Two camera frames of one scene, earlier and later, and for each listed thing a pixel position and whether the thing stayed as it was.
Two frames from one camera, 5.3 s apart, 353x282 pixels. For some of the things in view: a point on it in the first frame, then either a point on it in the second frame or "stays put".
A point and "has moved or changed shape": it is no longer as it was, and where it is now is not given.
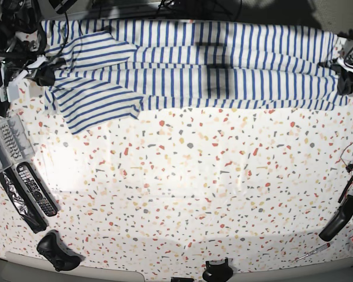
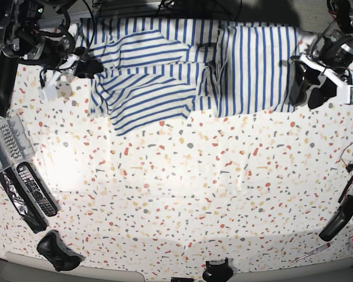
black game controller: [52, 246] stays put
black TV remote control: [37, 188] stays put
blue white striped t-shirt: [105, 70] has moved or changed shape
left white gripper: [45, 76] -> [87, 69]
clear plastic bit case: [8, 143] stays put
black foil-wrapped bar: [20, 205] stays put
